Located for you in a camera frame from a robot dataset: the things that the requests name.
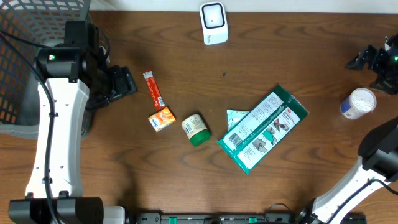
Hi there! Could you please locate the red white small packet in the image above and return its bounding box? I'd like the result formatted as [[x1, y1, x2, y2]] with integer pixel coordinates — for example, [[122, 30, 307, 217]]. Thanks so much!
[[143, 70, 165, 110]]

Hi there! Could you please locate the orange small box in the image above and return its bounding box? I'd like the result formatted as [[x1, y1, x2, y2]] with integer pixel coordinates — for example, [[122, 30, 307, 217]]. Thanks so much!
[[148, 106, 176, 132]]

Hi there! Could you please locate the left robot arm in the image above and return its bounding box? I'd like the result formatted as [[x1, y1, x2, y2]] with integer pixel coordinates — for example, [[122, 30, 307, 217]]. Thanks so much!
[[8, 21, 137, 224]]

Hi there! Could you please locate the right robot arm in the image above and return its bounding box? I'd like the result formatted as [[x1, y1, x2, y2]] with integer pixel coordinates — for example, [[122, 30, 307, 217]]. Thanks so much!
[[295, 42, 397, 223]]

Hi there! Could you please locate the green white package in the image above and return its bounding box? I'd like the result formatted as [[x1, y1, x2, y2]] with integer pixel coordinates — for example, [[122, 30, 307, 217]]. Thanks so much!
[[218, 85, 308, 174]]

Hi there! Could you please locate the green lid jar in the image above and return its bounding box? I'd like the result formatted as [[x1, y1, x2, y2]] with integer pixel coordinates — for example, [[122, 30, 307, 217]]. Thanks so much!
[[182, 114, 211, 147]]

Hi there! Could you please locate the white jar blue label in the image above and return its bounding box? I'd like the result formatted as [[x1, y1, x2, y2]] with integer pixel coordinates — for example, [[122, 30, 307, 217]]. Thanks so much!
[[340, 88, 377, 120]]

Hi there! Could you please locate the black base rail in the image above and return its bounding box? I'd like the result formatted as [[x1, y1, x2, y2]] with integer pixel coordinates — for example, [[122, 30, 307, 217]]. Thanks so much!
[[131, 212, 295, 224]]

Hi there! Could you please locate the grey plastic mesh basket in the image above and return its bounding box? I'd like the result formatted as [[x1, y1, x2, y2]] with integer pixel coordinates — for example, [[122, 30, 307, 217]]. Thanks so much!
[[1, 0, 91, 139]]

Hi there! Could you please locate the pale green wipes packet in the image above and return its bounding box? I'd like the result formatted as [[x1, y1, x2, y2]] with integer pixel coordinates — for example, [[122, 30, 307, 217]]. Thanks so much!
[[226, 109, 249, 131]]

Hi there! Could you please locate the white barcode scanner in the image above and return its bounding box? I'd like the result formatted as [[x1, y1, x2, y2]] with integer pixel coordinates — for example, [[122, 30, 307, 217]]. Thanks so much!
[[199, 1, 229, 45]]

